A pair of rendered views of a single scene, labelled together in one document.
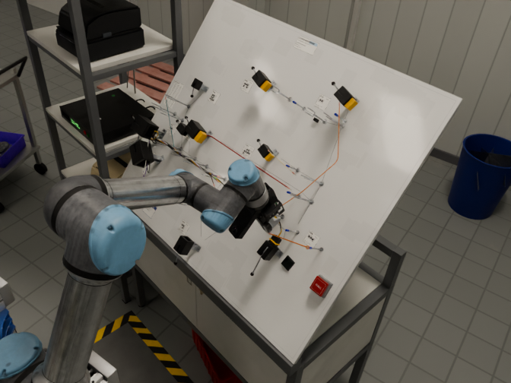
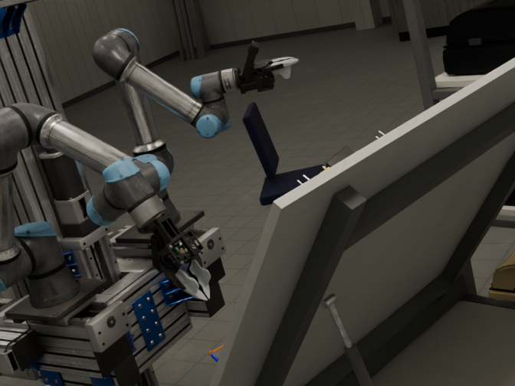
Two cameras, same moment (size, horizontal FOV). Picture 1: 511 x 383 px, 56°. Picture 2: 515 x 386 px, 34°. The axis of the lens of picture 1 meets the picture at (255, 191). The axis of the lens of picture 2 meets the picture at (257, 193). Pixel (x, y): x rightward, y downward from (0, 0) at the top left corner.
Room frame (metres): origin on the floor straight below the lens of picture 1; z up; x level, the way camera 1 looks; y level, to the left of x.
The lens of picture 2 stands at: (1.44, -1.77, 2.07)
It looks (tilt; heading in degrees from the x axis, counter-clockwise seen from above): 18 degrees down; 95
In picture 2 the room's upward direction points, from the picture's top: 15 degrees counter-clockwise
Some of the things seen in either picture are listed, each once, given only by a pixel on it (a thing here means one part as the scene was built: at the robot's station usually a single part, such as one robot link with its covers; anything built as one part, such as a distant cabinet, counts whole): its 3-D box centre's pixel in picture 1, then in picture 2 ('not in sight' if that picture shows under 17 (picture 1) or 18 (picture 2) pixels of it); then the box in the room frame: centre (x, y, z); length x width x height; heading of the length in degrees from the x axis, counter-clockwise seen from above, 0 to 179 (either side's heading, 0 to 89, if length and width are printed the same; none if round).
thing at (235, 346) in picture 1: (237, 343); not in sight; (1.15, 0.03, 0.60); 0.55 x 0.03 x 0.39; 45
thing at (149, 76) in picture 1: (172, 94); not in sight; (4.23, 0.89, 0.06); 1.22 x 0.86 x 0.11; 57
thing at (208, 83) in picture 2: not in sight; (208, 86); (1.12, 1.02, 1.56); 0.11 x 0.08 x 0.09; 173
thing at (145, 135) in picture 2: not in sight; (136, 109); (0.86, 1.06, 1.54); 0.15 x 0.12 x 0.55; 83
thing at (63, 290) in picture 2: not in sight; (50, 280); (0.57, 0.51, 1.21); 0.15 x 0.15 x 0.10
